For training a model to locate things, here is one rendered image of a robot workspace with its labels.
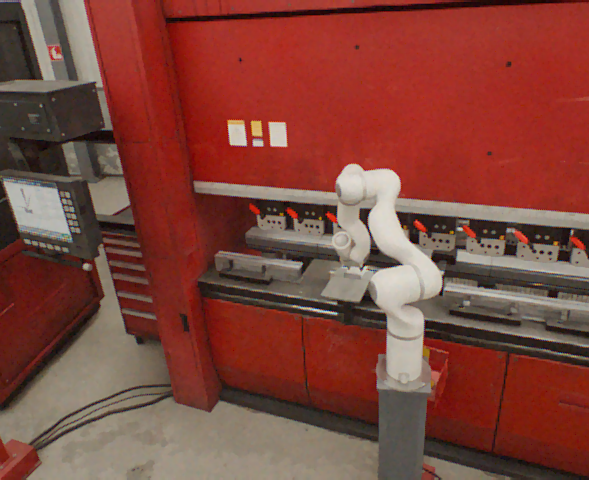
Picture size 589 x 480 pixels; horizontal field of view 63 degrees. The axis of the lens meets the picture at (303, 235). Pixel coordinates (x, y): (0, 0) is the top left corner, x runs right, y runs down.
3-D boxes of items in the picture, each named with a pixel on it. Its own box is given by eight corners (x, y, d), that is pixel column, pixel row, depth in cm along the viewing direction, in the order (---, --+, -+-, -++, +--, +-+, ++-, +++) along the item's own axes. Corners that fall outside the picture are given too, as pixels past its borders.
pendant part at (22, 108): (24, 266, 237) (-39, 88, 200) (66, 244, 257) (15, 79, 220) (99, 285, 217) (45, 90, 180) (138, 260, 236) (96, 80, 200)
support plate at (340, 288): (320, 297, 218) (320, 295, 218) (338, 268, 240) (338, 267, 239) (359, 303, 212) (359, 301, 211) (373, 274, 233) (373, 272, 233)
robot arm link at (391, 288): (430, 335, 158) (435, 272, 148) (378, 348, 154) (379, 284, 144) (413, 315, 169) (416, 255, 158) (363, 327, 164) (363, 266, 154)
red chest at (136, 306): (128, 348, 351) (94, 223, 307) (169, 310, 392) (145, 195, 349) (186, 362, 333) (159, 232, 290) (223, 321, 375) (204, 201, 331)
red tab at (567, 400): (558, 406, 210) (561, 394, 207) (558, 403, 211) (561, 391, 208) (598, 414, 204) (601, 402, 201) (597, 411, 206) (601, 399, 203)
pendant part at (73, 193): (22, 245, 226) (-4, 172, 211) (44, 235, 236) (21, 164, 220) (91, 261, 208) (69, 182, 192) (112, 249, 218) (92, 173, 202)
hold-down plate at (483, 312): (448, 314, 220) (449, 308, 219) (450, 307, 224) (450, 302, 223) (520, 326, 209) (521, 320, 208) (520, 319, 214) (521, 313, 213)
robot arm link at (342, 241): (361, 249, 214) (344, 240, 218) (356, 236, 203) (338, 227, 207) (352, 264, 212) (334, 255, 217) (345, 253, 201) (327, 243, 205)
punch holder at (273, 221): (258, 228, 244) (254, 198, 237) (265, 222, 251) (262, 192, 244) (285, 232, 239) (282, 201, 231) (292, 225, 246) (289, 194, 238)
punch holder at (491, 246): (465, 253, 209) (469, 218, 201) (467, 244, 216) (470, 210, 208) (502, 258, 203) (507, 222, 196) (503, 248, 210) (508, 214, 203)
